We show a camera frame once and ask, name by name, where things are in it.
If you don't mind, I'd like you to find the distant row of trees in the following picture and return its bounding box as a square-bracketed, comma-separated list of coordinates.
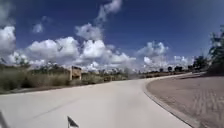
[139, 54, 210, 80]

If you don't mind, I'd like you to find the brown bare ground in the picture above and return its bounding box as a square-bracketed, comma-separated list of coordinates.
[145, 73, 224, 128]

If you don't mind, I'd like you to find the pale concrete path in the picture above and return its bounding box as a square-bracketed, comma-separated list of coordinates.
[0, 73, 201, 128]

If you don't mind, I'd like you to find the concrete kerb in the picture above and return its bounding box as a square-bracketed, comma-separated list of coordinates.
[143, 73, 202, 128]

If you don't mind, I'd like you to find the dry scrub strip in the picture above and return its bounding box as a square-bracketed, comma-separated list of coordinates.
[0, 61, 130, 95]

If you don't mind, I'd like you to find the dark green tree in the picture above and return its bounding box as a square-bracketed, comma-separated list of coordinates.
[205, 28, 224, 76]

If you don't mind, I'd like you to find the small brown structure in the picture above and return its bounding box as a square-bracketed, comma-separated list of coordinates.
[70, 65, 83, 81]

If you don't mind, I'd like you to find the robot's own part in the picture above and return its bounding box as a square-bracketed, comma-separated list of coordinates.
[67, 115, 80, 128]

